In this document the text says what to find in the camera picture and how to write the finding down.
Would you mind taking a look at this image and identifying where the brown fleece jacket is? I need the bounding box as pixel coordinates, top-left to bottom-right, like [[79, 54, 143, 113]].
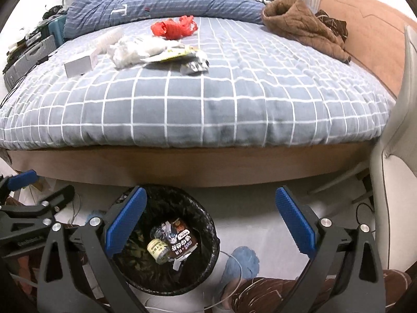
[[261, 0, 352, 64]]

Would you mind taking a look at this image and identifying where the teal plastic crate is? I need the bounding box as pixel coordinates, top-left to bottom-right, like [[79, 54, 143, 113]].
[[49, 16, 70, 46]]

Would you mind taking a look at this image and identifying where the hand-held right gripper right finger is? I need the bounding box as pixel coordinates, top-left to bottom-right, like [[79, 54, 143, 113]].
[[275, 186, 390, 313]]

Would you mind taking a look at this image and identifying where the crumpled white tissue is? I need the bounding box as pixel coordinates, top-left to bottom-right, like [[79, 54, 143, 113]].
[[112, 36, 144, 69]]

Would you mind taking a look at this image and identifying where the small silver wrapper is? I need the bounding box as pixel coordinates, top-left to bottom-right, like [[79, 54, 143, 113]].
[[180, 50, 210, 75]]

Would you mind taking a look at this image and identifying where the brown carton box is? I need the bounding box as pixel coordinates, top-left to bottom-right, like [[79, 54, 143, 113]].
[[162, 218, 200, 271]]

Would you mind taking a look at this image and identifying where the black cable with adapter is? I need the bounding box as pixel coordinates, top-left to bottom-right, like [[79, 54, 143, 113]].
[[0, 55, 49, 108]]

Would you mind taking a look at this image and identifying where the shiny wrapper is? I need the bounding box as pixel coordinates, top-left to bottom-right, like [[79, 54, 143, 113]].
[[150, 221, 176, 245]]

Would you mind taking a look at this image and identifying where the dark brown patterned cloth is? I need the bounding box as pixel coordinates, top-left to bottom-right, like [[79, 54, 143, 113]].
[[314, 9, 348, 44]]

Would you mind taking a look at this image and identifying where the small white box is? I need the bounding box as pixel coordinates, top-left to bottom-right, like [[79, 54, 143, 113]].
[[64, 52, 98, 78]]

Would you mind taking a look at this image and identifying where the bed with grey grid sheet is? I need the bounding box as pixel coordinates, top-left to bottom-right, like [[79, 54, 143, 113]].
[[0, 16, 396, 188]]

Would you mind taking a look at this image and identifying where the trash bin with black bag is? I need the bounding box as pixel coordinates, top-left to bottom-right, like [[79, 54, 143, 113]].
[[112, 185, 219, 293]]

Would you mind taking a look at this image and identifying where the yellow snack packet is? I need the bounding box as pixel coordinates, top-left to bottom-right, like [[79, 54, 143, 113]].
[[143, 46, 200, 63]]

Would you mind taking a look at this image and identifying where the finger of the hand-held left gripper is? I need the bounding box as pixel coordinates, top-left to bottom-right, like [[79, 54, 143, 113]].
[[33, 185, 75, 216], [0, 170, 39, 199]]

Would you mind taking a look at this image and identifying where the grey suitcase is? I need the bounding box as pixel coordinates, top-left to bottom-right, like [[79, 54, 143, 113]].
[[3, 36, 57, 90]]

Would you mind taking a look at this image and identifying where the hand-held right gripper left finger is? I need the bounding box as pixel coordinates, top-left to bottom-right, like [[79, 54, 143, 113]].
[[36, 186, 148, 313]]

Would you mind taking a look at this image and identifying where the white chair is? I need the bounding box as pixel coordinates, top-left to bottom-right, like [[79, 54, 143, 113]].
[[308, 24, 417, 282]]

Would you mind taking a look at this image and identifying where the blue striped quilt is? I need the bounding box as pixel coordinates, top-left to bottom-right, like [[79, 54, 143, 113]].
[[63, 0, 271, 40]]

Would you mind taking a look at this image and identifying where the wooden headboard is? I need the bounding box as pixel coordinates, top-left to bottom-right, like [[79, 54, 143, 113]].
[[321, 0, 417, 100]]

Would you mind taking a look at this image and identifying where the red plastic bag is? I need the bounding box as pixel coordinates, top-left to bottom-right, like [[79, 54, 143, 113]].
[[150, 15, 199, 40]]

